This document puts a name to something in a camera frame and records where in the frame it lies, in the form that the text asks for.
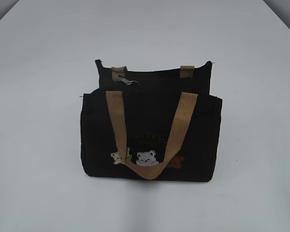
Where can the black canvas tote bag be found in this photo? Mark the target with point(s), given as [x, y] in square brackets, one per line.
[166, 128]

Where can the silver zipper pull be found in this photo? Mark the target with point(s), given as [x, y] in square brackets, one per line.
[127, 82]

